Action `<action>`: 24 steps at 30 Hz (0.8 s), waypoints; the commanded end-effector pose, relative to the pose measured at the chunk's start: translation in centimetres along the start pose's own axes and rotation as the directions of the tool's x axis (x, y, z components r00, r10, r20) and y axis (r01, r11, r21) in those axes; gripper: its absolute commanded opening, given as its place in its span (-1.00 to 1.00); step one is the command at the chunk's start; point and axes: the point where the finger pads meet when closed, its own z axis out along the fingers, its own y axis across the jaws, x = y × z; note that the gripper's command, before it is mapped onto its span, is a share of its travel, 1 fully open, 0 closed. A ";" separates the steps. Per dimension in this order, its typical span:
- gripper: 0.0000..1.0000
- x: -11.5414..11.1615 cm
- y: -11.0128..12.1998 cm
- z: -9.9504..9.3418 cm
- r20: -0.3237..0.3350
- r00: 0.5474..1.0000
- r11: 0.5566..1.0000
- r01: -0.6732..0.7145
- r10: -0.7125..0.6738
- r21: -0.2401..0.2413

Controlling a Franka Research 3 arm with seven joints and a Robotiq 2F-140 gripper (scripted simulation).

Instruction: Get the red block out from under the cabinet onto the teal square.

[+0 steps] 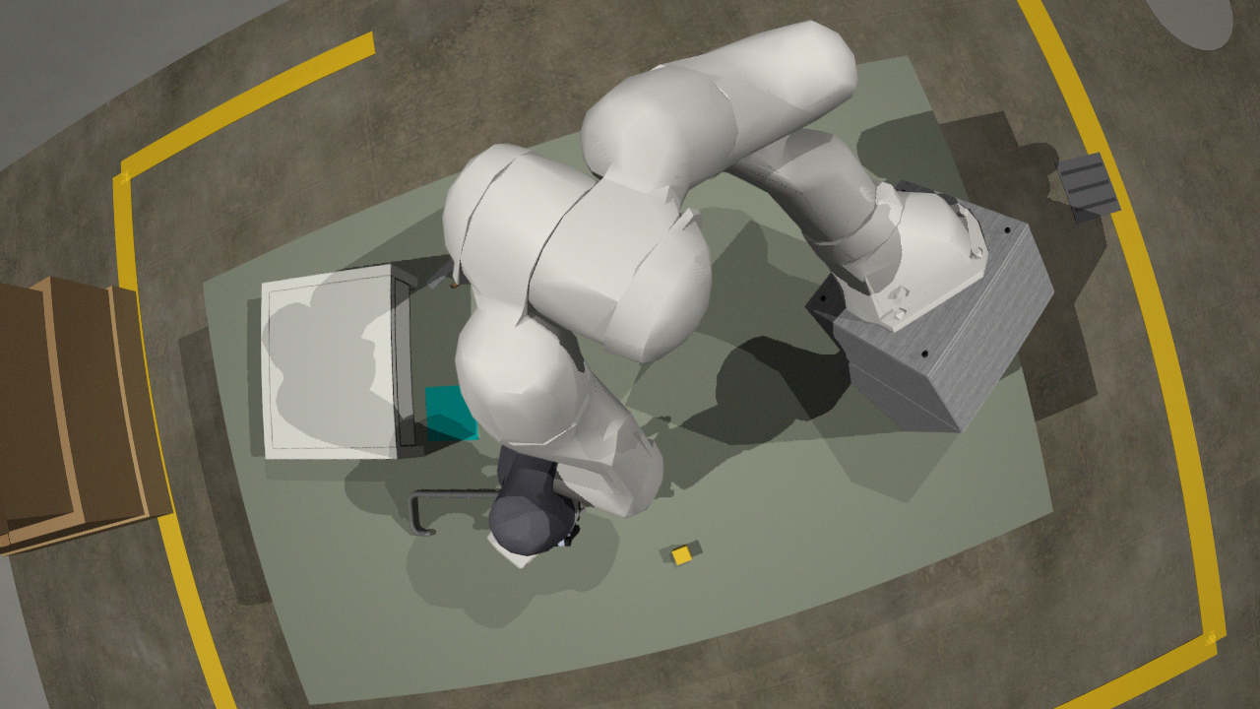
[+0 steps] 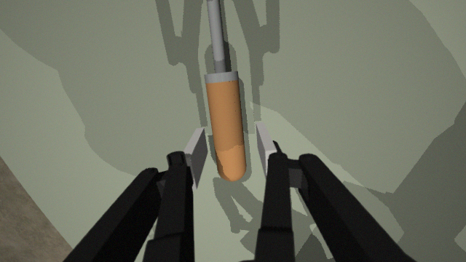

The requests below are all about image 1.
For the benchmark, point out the teal square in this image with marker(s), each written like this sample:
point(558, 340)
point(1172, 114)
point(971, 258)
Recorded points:
point(448, 416)

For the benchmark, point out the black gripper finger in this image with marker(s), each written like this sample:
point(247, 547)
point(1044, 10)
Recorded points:
point(576, 529)

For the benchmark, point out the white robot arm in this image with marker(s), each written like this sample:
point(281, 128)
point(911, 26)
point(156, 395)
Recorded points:
point(545, 245)

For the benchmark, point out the grey flat bar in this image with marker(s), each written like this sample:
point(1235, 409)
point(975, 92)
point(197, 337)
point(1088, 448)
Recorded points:
point(440, 275)

